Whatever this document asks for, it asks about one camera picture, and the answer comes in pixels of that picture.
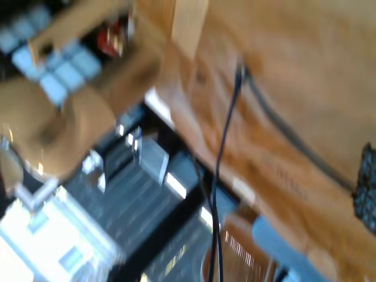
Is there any black camera cable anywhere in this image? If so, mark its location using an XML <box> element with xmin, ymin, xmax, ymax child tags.
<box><xmin>243</xmin><ymin>70</ymin><xmax>356</xmax><ymax>192</ymax></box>

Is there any brown paper mailer bag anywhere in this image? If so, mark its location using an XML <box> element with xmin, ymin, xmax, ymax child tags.
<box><xmin>158</xmin><ymin>29</ymin><xmax>376</xmax><ymax>282</ymax></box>

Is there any black server rack frame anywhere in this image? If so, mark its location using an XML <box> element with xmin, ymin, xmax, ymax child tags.
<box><xmin>67</xmin><ymin>101</ymin><xmax>244</xmax><ymax>282</ymax></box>

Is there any blue network cable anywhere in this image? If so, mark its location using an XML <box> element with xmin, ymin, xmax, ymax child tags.
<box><xmin>205</xmin><ymin>63</ymin><xmax>250</xmax><ymax>282</ymax></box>

